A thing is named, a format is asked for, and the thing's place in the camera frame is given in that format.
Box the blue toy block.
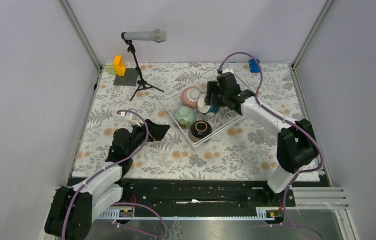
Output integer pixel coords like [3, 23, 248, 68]
[248, 58, 261, 73]

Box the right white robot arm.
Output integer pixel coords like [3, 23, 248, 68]
[205, 69, 324, 206]

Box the light green toy block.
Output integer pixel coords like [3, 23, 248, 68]
[104, 64, 117, 75]

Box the purple cable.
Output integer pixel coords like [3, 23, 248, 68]
[217, 51, 325, 240]
[61, 109, 150, 240]

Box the light green celadon bowl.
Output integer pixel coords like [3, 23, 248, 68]
[172, 105, 197, 129]

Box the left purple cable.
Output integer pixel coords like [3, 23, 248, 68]
[61, 109, 150, 240]

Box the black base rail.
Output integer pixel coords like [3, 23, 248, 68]
[67, 177, 297, 219]

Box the black microphone tripod stand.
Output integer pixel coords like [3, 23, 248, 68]
[123, 39, 164, 101]

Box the black glazed patterned bowl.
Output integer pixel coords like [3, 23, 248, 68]
[188, 120, 213, 143]

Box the pink patterned bowl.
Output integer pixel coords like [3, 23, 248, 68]
[180, 86, 203, 110]

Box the grey toy baseplate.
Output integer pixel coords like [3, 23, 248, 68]
[113, 68, 139, 87]

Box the floral table mat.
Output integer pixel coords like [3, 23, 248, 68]
[71, 62, 321, 183]

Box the yellow toy block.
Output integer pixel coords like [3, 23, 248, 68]
[113, 55, 127, 77]

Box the white wire dish rack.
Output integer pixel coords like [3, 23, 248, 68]
[159, 68, 244, 148]

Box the grey microphone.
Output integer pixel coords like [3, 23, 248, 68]
[121, 29, 167, 43]

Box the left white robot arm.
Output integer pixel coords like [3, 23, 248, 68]
[44, 119, 170, 240]

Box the teal bowl cream interior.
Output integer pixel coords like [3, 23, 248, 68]
[196, 93, 220, 117]

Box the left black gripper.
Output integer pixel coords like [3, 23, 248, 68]
[125, 119, 170, 156]

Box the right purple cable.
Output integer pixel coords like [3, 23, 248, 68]
[217, 51, 325, 240]

